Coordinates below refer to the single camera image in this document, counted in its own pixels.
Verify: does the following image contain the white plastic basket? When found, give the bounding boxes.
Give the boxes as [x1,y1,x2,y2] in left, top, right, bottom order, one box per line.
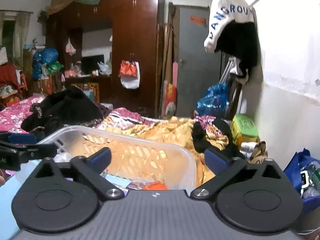
[40,126,196,192]

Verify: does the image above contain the orange bottle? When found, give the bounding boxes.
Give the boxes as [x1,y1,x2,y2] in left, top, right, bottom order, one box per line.
[142,181,169,191]

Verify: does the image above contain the purple zip bag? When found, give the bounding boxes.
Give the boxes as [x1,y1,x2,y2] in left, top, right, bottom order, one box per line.
[101,172,146,190]

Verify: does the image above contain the pink floral blanket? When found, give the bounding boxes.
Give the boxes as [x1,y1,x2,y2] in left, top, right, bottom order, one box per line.
[0,95,45,134]

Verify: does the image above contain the black garment on bed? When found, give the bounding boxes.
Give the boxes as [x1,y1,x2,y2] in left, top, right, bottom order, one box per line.
[191,116,244,159]

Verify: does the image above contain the green yellow box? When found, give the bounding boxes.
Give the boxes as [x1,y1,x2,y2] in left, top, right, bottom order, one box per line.
[231,113,260,147]

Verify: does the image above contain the black clothes pile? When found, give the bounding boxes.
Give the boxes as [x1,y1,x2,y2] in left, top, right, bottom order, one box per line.
[21,86,104,140]

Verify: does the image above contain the red cloth covered furniture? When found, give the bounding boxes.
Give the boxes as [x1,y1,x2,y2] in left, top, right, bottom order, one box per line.
[0,62,21,94]

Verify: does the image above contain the yellow blanket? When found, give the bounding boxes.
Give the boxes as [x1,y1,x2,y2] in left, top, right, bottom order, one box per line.
[96,108,215,186]

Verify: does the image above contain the blue plastic bag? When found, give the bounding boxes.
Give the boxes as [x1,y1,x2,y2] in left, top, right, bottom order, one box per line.
[195,82,229,118]

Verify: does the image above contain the blue shopping bag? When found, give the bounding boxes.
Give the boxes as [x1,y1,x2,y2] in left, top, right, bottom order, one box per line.
[284,148,319,213]

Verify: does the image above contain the blue bags stack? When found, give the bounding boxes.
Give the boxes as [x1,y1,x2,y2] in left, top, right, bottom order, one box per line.
[31,48,63,81]

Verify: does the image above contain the red gift bag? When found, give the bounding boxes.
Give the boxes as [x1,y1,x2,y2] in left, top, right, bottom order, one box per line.
[161,80,177,119]

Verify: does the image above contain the black monitor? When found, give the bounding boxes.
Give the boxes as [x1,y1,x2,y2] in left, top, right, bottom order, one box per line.
[81,54,104,75]

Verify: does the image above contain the orange hanging bag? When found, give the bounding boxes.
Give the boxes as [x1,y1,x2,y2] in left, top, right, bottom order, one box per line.
[118,60,140,89]

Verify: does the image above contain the grey door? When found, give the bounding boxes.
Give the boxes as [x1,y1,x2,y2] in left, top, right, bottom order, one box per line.
[176,6,221,117]

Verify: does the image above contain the pink roll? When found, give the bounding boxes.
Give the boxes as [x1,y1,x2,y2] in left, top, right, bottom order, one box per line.
[172,62,178,87]

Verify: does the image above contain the beige curtains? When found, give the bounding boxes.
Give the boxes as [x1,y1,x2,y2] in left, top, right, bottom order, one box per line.
[1,10,31,68]

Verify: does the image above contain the dark red wardrobe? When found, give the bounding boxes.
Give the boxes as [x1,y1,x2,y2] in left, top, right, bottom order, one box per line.
[46,0,164,117]

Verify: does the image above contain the black hanging garment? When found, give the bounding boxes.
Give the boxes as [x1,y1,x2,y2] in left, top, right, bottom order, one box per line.
[215,21,258,80]

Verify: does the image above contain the white hanging shirt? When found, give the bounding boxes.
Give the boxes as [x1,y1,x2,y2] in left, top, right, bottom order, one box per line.
[204,0,254,53]

